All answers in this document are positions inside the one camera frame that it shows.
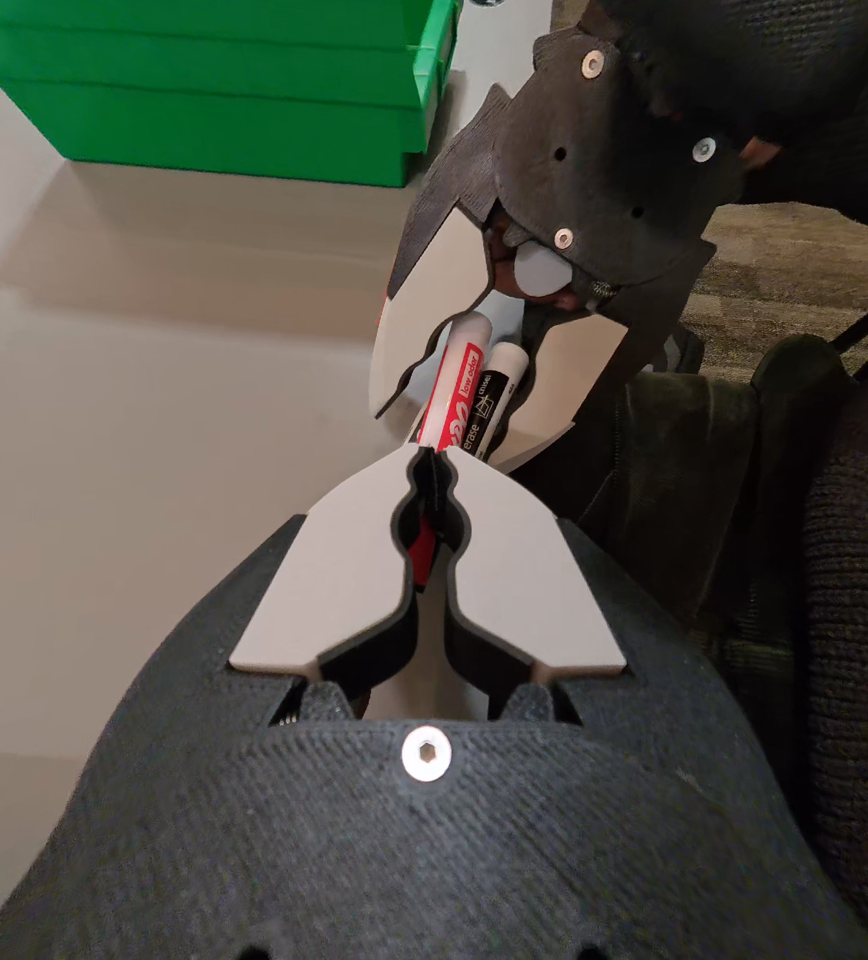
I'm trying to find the green plastic bin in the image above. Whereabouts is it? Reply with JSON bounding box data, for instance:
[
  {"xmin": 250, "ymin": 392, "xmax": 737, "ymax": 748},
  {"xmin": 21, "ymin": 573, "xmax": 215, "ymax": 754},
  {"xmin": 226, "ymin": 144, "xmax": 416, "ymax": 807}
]
[{"xmin": 0, "ymin": 0, "xmax": 465, "ymax": 189}]

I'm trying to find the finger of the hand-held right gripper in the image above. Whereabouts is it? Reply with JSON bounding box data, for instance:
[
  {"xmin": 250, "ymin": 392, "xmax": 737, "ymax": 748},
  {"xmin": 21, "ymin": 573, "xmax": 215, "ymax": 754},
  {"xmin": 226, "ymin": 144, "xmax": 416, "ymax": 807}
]
[
  {"xmin": 368, "ymin": 210, "xmax": 498, "ymax": 421},
  {"xmin": 488, "ymin": 311, "xmax": 632, "ymax": 475}
]

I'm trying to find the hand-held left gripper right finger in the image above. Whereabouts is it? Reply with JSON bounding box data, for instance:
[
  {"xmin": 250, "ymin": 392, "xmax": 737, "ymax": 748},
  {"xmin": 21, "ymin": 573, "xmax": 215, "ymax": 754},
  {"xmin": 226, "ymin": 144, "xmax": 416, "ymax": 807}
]
[{"xmin": 443, "ymin": 448, "xmax": 630, "ymax": 710}]

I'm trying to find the black velcro strap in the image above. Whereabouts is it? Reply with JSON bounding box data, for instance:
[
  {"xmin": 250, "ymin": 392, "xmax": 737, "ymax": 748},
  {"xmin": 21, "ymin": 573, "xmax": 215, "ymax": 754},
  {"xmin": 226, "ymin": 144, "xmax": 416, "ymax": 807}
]
[{"xmin": 415, "ymin": 450, "xmax": 453, "ymax": 541}]

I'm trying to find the black dry erase marker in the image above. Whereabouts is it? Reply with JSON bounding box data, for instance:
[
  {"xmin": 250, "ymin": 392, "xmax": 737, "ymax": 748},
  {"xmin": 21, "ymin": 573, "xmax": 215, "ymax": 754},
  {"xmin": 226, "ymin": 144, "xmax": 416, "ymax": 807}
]
[{"xmin": 470, "ymin": 342, "xmax": 531, "ymax": 462}]

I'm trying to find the red dry erase marker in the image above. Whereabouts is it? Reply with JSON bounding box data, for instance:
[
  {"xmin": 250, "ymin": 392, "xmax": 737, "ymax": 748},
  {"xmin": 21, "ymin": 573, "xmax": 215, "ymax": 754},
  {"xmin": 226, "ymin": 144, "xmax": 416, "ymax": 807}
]
[{"xmin": 407, "ymin": 311, "xmax": 496, "ymax": 594}]

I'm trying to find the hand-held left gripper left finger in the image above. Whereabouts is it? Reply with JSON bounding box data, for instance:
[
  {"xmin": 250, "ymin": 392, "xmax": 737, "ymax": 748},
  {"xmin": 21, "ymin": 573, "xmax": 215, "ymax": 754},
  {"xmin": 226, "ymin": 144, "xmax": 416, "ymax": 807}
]
[{"xmin": 228, "ymin": 446, "xmax": 425, "ymax": 710}]

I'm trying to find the person's right hand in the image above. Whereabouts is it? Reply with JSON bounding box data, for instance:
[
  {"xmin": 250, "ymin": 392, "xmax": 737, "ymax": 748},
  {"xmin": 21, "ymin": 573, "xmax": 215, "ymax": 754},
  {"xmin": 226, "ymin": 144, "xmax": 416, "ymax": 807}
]
[{"xmin": 737, "ymin": 135, "xmax": 786, "ymax": 172}]

